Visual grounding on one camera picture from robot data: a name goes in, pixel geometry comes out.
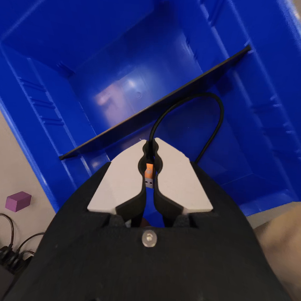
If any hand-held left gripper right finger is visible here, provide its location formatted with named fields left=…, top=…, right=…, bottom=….
left=153, top=138, right=214, bottom=227

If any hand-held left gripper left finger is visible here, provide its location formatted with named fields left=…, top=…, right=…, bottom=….
left=87, top=140, right=148, bottom=227

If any black cable orange usb plug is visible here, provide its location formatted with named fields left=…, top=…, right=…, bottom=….
left=143, top=92, right=224, bottom=190

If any blue plastic bin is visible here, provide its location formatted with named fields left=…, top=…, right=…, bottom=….
left=0, top=0, right=301, bottom=218

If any black bin divider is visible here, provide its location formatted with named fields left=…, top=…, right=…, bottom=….
left=59, top=45, right=251, bottom=161

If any purple block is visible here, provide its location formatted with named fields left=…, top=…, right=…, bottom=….
left=5, top=191, right=32, bottom=213

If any person's tan clothing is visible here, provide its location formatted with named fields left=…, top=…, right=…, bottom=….
left=253, top=202, right=301, bottom=301

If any bundle of thin black cables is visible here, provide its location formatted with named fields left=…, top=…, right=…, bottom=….
left=0, top=213, right=45, bottom=277

